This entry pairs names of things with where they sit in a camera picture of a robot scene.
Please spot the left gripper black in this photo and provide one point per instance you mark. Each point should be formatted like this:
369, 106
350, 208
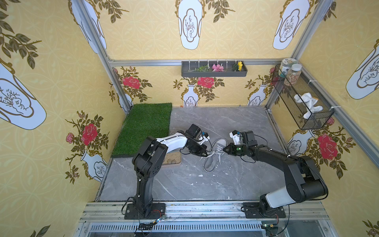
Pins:
200, 148

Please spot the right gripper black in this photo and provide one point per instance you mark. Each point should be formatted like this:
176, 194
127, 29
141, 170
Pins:
230, 148

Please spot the grey canvas sneaker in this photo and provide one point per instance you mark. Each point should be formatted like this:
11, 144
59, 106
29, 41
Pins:
219, 142

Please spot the white shoelace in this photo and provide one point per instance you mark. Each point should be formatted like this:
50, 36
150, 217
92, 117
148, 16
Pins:
215, 156

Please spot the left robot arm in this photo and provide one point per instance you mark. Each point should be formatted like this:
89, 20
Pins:
148, 162

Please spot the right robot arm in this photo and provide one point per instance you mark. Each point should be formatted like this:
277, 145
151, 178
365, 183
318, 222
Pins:
303, 181

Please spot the green artificial grass mat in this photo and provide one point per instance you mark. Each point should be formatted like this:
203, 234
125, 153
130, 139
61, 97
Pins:
143, 120

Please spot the white plush toy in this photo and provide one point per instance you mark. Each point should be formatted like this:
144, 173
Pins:
310, 104

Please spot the green artificial plant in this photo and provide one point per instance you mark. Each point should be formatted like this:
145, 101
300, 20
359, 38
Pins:
204, 68

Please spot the pink artificial flower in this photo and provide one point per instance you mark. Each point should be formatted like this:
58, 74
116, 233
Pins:
217, 68

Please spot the yellow artificial flower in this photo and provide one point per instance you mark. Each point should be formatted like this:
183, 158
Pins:
240, 65

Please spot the glass jar white lid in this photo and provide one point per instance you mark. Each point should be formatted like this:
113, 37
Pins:
293, 75

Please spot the patterned jar behind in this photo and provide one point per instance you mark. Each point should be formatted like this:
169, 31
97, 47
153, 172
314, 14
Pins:
286, 65

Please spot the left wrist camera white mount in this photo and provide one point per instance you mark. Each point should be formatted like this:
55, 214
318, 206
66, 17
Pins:
204, 137

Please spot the black wire basket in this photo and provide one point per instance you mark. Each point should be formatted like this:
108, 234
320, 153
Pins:
303, 85

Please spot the grey wall planter shelf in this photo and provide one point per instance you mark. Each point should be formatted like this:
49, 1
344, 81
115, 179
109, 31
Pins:
230, 69

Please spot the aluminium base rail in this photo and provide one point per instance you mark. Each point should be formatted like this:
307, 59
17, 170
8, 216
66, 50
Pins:
307, 219

